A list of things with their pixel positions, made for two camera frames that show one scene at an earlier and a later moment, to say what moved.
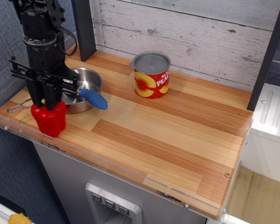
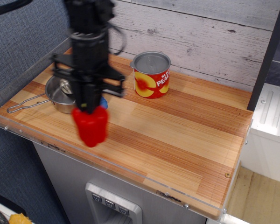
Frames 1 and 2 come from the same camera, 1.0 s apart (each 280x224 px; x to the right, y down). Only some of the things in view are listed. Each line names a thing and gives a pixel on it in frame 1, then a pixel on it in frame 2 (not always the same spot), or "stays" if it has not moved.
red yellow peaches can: (151, 74) stays
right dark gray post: (268, 55) stays
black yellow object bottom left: (3, 212) stays
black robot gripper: (45, 62) to (89, 69)
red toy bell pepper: (51, 122) to (93, 127)
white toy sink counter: (266, 149) stays
